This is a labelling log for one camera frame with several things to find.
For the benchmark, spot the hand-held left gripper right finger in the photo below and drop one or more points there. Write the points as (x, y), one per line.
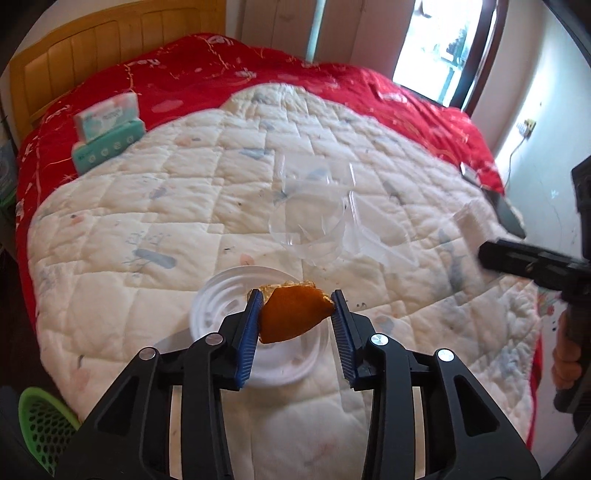
(342, 337)

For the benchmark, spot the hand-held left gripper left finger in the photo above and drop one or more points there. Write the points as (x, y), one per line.
(249, 332)

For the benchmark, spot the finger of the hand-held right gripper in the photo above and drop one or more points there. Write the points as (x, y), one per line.
(521, 261)

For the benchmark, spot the orange peel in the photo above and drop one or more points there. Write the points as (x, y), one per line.
(291, 314)

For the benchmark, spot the green plastic basket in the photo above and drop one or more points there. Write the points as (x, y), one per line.
(46, 429)

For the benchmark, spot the person's right hand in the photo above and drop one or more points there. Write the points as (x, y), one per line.
(568, 364)

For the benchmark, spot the black phone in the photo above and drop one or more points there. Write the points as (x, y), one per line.
(508, 214)

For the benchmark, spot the small white device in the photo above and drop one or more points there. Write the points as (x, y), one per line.
(470, 173)

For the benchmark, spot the clear plastic lid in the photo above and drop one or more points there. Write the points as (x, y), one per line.
(383, 235)

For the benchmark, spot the clear plastic cup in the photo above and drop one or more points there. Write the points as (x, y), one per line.
(309, 230)

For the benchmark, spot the white quilted blanket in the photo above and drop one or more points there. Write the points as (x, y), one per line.
(161, 221)

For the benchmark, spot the teal tissue pack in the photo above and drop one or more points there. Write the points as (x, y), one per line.
(106, 147)

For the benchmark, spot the window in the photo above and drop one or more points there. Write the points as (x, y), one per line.
(434, 41)

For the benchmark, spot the red printed blanket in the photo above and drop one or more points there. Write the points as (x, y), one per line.
(194, 78)

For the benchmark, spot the white tissue pack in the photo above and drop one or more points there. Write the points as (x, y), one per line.
(108, 113)

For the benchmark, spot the white wardrobe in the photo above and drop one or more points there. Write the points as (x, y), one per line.
(286, 27)

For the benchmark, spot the wooden headboard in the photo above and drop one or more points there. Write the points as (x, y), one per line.
(92, 41)

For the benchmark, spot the wall socket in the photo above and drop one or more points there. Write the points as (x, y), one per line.
(527, 127)

